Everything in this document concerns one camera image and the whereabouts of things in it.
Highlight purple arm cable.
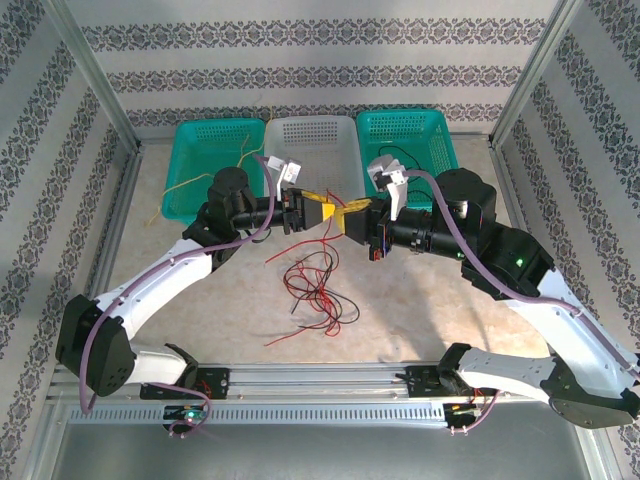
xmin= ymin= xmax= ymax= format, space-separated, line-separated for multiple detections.
xmin=405 ymin=169 xmax=640 ymax=435
xmin=79 ymin=153 xmax=279 ymax=439

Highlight slotted grey cable duct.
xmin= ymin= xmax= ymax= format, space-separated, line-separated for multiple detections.
xmin=67 ymin=403 xmax=449 ymax=426

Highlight aluminium side rail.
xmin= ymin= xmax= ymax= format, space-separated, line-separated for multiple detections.
xmin=67 ymin=142 xmax=146 ymax=365
xmin=487 ymin=139 xmax=584 ymax=362

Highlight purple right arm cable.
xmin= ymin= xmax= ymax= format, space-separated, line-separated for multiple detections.
xmin=405 ymin=169 xmax=640 ymax=435

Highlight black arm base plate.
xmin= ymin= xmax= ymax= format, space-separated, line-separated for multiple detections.
xmin=404 ymin=364 xmax=499 ymax=399
xmin=139 ymin=367 xmax=231 ymax=401

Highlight teal plastic basket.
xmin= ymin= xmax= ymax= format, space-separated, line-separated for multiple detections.
xmin=158 ymin=118 xmax=266 ymax=224
xmin=355 ymin=108 xmax=469 ymax=211

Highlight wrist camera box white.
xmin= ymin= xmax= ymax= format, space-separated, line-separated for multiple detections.
xmin=367 ymin=154 xmax=409 ymax=221
xmin=267 ymin=154 xmax=304 ymax=189

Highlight red and black wires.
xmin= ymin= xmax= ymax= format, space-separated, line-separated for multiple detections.
xmin=282 ymin=254 xmax=351 ymax=337

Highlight yellow cable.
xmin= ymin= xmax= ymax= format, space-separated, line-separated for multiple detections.
xmin=147 ymin=142 xmax=266 ymax=226
xmin=238 ymin=104 xmax=275 ymax=166

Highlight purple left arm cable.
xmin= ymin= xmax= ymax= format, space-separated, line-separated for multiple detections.
xmin=79 ymin=153 xmax=279 ymax=439

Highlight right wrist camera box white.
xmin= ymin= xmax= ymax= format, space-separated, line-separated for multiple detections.
xmin=367 ymin=154 xmax=409 ymax=221

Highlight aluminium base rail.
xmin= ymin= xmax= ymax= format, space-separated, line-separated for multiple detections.
xmin=47 ymin=362 xmax=586 ymax=401

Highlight white plastic basket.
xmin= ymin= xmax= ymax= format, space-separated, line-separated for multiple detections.
xmin=263 ymin=115 xmax=369 ymax=206

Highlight black cable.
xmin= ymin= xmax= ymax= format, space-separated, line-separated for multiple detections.
xmin=377 ymin=143 xmax=426 ymax=174
xmin=289 ymin=249 xmax=361 ymax=324

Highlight aluminium frame post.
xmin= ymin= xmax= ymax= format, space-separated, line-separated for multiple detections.
xmin=42 ymin=0 xmax=144 ymax=151
xmin=492 ymin=0 xmax=589 ymax=149

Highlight circuit board with green light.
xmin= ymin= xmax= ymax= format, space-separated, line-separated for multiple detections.
xmin=162 ymin=403 xmax=209 ymax=439

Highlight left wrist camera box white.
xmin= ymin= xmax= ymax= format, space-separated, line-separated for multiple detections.
xmin=267 ymin=154 xmax=304 ymax=189

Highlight small circuit board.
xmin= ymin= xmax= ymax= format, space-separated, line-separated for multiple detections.
xmin=444 ymin=402 xmax=487 ymax=435

